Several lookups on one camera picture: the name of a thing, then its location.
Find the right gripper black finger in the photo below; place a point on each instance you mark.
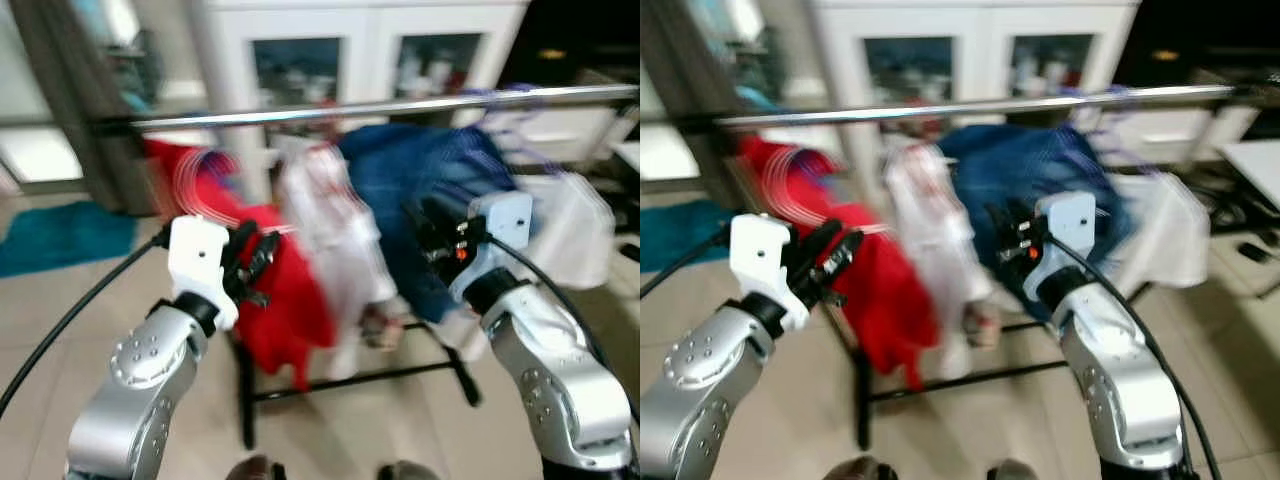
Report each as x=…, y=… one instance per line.
x=441, y=213
x=420, y=225
x=1017, y=213
x=998, y=225

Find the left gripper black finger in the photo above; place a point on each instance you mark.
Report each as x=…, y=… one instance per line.
x=243, y=242
x=266, y=256
x=846, y=256
x=818, y=240

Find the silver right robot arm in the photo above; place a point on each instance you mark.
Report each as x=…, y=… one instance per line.
x=550, y=380
x=1120, y=390

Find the purple clothes hanger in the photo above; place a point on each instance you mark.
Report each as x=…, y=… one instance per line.
x=1110, y=105
x=520, y=110

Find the red garment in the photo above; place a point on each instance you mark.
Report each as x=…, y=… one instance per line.
x=280, y=290
x=880, y=290

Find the blue denim garment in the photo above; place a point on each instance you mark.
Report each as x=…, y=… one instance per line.
x=1030, y=175
x=420, y=175

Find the white polo shirt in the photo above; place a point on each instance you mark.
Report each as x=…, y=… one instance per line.
x=335, y=250
x=935, y=240

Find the plain white t-shirt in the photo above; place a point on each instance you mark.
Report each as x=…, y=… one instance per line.
x=1170, y=230
x=575, y=230

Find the black clothes rack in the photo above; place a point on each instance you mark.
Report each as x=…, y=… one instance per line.
x=950, y=106
x=350, y=108

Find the teal floor mat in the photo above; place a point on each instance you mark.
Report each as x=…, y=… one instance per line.
x=60, y=235
x=680, y=235

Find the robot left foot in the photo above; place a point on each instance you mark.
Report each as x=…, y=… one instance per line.
x=255, y=468
x=858, y=468

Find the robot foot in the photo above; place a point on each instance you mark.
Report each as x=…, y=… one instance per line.
x=255, y=468
x=1012, y=470
x=858, y=468
x=408, y=470

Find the grey curtain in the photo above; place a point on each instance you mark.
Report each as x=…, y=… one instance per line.
x=70, y=90
x=700, y=90

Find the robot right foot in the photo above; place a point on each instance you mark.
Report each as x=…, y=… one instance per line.
x=408, y=470
x=1012, y=470

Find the white table with black legs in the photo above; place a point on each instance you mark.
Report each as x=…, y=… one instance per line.
x=1250, y=170

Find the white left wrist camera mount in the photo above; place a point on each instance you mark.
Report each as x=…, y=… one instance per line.
x=198, y=255
x=760, y=255

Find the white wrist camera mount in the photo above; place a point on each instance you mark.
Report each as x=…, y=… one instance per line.
x=760, y=255
x=1070, y=225
x=505, y=225
x=198, y=255

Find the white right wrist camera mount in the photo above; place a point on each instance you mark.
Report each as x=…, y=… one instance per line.
x=1070, y=225
x=505, y=225

